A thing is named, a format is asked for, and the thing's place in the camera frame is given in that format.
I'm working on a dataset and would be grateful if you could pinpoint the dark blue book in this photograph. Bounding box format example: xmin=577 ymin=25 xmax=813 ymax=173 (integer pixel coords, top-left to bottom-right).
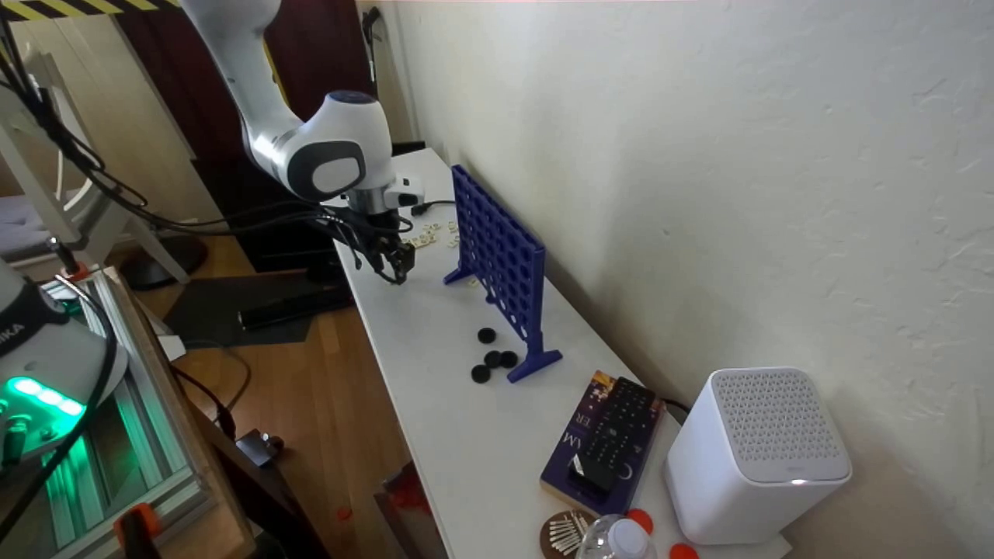
xmin=541 ymin=374 xmax=664 ymax=517

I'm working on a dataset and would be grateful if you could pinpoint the wooden letter tiles cluster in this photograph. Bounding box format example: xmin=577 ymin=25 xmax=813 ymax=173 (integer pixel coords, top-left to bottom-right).
xmin=407 ymin=223 xmax=456 ymax=248

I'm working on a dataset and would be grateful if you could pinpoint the black remote control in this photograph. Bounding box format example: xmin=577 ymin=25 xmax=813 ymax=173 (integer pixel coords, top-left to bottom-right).
xmin=572 ymin=379 xmax=659 ymax=493

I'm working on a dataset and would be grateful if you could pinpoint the clear plastic bottle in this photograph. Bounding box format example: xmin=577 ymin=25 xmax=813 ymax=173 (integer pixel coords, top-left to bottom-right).
xmin=574 ymin=517 xmax=656 ymax=559

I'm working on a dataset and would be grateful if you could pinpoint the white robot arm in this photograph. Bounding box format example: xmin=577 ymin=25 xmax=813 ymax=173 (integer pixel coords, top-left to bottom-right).
xmin=180 ymin=0 xmax=417 ymax=286

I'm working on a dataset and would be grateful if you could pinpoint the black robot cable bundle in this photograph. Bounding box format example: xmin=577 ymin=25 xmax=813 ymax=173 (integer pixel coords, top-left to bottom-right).
xmin=0 ymin=18 xmax=355 ymax=246

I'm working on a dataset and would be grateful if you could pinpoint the white cube speaker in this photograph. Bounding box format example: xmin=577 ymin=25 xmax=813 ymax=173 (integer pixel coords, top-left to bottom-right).
xmin=668 ymin=366 xmax=855 ymax=547

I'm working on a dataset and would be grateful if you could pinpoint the metal robot stand frame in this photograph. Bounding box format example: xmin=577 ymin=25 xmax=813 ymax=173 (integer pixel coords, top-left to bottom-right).
xmin=0 ymin=270 xmax=258 ymax=559

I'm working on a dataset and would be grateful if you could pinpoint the round brown coaster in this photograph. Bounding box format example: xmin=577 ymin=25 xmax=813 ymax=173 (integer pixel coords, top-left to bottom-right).
xmin=541 ymin=510 xmax=593 ymax=559

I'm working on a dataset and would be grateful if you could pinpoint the white chair frame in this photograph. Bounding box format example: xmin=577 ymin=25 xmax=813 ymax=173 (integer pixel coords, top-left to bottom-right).
xmin=0 ymin=89 xmax=191 ymax=283

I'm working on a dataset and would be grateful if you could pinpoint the black cable with plug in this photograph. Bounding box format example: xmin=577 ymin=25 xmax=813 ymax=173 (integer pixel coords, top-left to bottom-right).
xmin=407 ymin=195 xmax=456 ymax=220

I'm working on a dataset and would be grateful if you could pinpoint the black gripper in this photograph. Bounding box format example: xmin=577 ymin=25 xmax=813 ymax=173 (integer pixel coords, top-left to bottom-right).
xmin=333 ymin=210 xmax=417 ymax=286

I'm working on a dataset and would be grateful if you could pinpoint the black game disc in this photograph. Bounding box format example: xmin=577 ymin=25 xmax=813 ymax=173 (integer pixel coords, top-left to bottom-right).
xmin=468 ymin=364 xmax=491 ymax=384
xmin=477 ymin=326 xmax=496 ymax=346
xmin=485 ymin=351 xmax=519 ymax=368

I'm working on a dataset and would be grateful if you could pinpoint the blue connect four grid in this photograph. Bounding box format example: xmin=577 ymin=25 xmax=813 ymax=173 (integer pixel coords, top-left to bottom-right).
xmin=446 ymin=165 xmax=560 ymax=382

